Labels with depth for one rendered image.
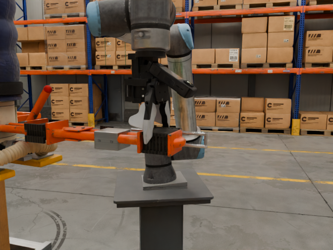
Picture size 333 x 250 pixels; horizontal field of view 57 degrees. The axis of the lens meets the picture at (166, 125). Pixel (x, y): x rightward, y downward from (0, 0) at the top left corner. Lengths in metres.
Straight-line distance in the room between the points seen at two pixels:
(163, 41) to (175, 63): 0.72
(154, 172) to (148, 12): 1.12
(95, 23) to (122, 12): 0.08
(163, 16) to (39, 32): 9.10
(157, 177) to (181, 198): 0.20
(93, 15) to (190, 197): 1.02
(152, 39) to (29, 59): 9.28
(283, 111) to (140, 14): 7.45
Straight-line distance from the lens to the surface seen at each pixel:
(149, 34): 0.69
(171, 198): 1.56
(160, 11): 0.71
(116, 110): 9.98
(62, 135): 0.85
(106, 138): 0.76
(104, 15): 0.85
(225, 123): 7.95
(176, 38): 1.37
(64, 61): 9.23
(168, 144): 0.67
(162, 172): 1.68
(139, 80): 0.70
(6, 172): 0.96
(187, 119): 1.55
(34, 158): 1.07
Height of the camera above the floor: 1.33
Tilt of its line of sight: 8 degrees down
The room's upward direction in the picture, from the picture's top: straight up
